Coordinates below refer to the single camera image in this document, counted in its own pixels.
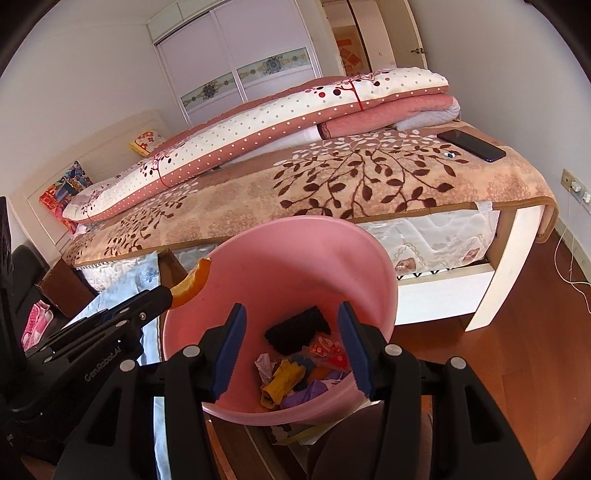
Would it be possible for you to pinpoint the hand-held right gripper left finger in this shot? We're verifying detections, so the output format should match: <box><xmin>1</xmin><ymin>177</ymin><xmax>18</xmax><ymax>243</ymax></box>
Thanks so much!
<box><xmin>51</xmin><ymin>303</ymin><xmax>247</xmax><ymax>480</ymax></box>

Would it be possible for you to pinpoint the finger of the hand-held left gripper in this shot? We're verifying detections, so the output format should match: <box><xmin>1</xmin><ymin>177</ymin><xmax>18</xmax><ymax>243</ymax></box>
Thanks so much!
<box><xmin>55</xmin><ymin>285</ymin><xmax>174</xmax><ymax>344</ymax></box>
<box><xmin>25</xmin><ymin>295</ymin><xmax>172</xmax><ymax>365</ymax></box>

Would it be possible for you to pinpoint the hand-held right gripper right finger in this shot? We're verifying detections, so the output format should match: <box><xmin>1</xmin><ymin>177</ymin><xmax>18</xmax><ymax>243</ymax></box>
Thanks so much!
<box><xmin>338</xmin><ymin>301</ymin><xmax>536</xmax><ymax>480</ymax></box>

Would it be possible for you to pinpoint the purple cloth roll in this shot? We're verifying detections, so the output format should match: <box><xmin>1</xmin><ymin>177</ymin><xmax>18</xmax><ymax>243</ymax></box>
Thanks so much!
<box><xmin>281</xmin><ymin>376</ymin><xmax>352</xmax><ymax>409</ymax></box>

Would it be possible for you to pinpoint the pink plastic bucket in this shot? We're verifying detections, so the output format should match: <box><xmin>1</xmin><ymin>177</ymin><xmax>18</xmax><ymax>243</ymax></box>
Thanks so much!
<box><xmin>161</xmin><ymin>215</ymin><xmax>400</xmax><ymax>426</ymax></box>

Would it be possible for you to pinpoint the light blue cloth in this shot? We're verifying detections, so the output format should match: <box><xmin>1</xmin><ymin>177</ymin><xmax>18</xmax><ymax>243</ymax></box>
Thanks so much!
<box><xmin>74</xmin><ymin>251</ymin><xmax>171</xmax><ymax>480</ymax></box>

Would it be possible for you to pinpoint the white crumpled tissue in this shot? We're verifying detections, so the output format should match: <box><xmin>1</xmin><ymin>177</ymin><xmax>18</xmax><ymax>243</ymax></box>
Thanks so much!
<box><xmin>255</xmin><ymin>353</ymin><xmax>280</xmax><ymax>384</ymax></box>

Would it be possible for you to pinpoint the brown wooden nightstand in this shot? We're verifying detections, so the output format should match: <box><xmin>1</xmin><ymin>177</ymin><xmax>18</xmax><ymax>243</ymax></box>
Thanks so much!
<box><xmin>37</xmin><ymin>258</ymin><xmax>100</xmax><ymax>305</ymax></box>

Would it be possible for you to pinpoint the pink bag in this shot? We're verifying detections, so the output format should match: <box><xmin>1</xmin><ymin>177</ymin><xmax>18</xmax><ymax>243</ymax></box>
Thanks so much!
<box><xmin>21</xmin><ymin>300</ymin><xmax>54</xmax><ymax>352</ymax></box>

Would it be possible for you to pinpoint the yellow printed book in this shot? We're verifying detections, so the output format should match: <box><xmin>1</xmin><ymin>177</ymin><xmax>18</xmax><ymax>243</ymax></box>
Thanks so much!
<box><xmin>270</xmin><ymin>415</ymin><xmax>333</xmax><ymax>446</ymax></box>

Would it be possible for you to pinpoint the black leather sofa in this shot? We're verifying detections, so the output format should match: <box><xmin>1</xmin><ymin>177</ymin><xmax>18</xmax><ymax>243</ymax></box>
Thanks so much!
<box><xmin>0</xmin><ymin>244</ymin><xmax>61</xmax><ymax>370</ymax></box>

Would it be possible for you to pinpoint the colourful patterned pillow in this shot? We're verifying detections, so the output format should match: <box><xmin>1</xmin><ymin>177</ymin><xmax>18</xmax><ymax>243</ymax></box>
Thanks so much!
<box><xmin>39</xmin><ymin>161</ymin><xmax>93</xmax><ymax>234</ymax></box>

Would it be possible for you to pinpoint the white quilted mattress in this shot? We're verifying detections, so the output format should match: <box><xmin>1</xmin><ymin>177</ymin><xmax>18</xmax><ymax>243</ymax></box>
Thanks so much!
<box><xmin>81</xmin><ymin>210</ymin><xmax>502</xmax><ymax>296</ymax></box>

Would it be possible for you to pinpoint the bed with brown blanket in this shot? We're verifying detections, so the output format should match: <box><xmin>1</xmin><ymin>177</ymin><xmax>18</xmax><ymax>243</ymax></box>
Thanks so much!
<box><xmin>11</xmin><ymin>108</ymin><xmax>555</xmax><ymax>333</ymax></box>

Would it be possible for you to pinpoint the yellow floral pillow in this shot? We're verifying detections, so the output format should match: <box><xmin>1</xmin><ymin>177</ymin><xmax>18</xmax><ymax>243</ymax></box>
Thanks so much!
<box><xmin>129</xmin><ymin>129</ymin><xmax>168</xmax><ymax>155</ymax></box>

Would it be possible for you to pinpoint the brown leaf print blanket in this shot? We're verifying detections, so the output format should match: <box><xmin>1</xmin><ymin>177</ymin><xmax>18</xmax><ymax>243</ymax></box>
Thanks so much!
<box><xmin>62</xmin><ymin>122</ymin><xmax>559</xmax><ymax>273</ymax></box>

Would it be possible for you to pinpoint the pink polka dot quilt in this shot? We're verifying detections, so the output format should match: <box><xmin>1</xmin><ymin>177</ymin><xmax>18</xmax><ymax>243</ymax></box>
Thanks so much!
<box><xmin>62</xmin><ymin>67</ymin><xmax>451</xmax><ymax>222</ymax></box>

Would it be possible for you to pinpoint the pink folded blanket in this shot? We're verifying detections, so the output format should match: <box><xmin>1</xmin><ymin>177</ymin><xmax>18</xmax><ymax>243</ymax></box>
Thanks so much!
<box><xmin>321</xmin><ymin>95</ymin><xmax>460</xmax><ymax>139</ymax></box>

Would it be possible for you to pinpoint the black smartphone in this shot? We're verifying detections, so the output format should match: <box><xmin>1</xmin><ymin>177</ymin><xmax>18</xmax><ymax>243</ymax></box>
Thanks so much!
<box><xmin>436</xmin><ymin>129</ymin><xmax>507</xmax><ymax>163</ymax></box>

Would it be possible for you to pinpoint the white folded sheet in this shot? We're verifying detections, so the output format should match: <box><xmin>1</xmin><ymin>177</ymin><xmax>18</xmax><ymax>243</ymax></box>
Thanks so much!
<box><xmin>394</xmin><ymin>99</ymin><xmax>462</xmax><ymax>131</ymax></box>

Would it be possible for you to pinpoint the white sliding door wardrobe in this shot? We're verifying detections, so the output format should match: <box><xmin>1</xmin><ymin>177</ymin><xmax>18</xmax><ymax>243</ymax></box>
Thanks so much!
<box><xmin>147</xmin><ymin>0</ymin><xmax>331</xmax><ymax>125</ymax></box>

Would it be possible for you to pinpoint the white charging cable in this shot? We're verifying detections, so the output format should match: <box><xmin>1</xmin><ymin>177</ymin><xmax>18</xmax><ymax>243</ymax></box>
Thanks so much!
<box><xmin>554</xmin><ymin>198</ymin><xmax>591</xmax><ymax>315</ymax></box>

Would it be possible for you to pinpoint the wall socket with charger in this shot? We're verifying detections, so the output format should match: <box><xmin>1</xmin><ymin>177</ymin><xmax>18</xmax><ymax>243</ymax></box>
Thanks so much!
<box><xmin>561</xmin><ymin>168</ymin><xmax>591</xmax><ymax>204</ymax></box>

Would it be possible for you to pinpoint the cream door frame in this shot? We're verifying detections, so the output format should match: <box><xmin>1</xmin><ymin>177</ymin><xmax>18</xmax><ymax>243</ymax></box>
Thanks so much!
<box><xmin>321</xmin><ymin>0</ymin><xmax>428</xmax><ymax>77</ymax></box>

